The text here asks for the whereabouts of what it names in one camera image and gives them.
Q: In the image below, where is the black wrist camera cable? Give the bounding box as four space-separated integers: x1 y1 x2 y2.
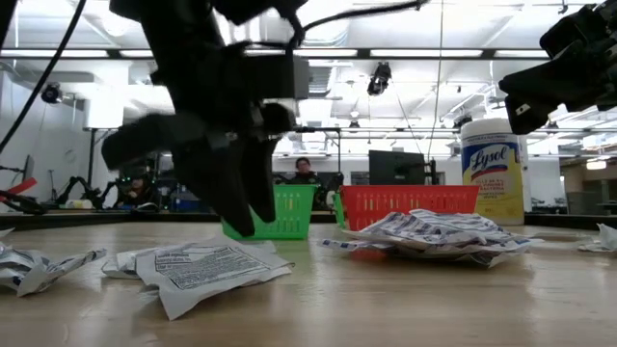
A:
283 0 431 54

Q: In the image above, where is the black computer monitor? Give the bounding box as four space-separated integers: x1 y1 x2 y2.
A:
368 149 428 187

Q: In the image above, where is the long black arm cable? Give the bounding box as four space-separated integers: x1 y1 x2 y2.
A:
0 0 89 155

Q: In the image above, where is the red plastic mesh basket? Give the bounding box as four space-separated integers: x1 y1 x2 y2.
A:
338 184 481 232

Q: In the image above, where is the Lysol wipes canister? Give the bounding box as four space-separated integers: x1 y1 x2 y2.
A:
460 118 527 227

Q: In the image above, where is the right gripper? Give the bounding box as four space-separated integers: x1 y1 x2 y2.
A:
498 36 617 136

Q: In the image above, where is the person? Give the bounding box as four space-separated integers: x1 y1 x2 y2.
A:
287 156 338 212

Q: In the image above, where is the round silver air duct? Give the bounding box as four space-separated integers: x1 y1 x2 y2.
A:
293 0 355 99

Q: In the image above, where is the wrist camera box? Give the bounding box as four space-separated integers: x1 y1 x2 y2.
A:
226 46 310 103
538 2 617 60

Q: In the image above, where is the green plastic mesh basket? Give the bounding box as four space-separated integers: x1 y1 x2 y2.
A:
331 192 347 229
220 184 318 241

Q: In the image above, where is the black background rig frame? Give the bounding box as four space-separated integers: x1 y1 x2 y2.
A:
288 126 343 187

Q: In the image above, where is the black red background device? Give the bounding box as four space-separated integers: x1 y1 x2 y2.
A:
0 154 39 216

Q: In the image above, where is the dark equipment rack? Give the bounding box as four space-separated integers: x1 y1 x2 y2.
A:
119 158 165 209

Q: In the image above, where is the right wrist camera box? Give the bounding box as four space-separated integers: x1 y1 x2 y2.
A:
538 2 617 60

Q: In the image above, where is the black overhead camera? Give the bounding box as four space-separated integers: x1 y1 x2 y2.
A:
365 61 393 97

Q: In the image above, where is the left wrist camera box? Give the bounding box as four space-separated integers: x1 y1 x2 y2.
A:
226 46 310 103

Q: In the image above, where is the black overhead light bar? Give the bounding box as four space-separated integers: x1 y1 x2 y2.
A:
0 46 550 62

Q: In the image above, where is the white packet at right edge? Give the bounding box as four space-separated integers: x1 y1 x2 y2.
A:
596 222 617 253

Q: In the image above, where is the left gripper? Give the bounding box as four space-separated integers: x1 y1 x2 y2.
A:
100 0 298 238

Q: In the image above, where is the thin hanging cable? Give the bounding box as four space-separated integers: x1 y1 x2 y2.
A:
425 0 445 163

